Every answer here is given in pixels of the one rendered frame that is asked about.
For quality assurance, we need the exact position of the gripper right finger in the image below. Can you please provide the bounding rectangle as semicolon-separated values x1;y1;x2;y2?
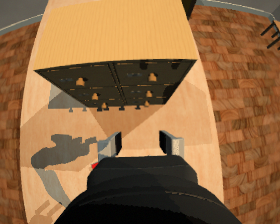
159;130;184;159

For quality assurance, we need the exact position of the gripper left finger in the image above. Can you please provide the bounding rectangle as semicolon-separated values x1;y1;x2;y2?
97;132;122;163

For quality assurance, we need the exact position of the dark brown wooden drawer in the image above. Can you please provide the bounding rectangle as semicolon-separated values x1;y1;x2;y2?
121;84;177;99
40;63;116;89
114;61;191;85
125;96;168;107
81;98;125;109
65;86;121;101

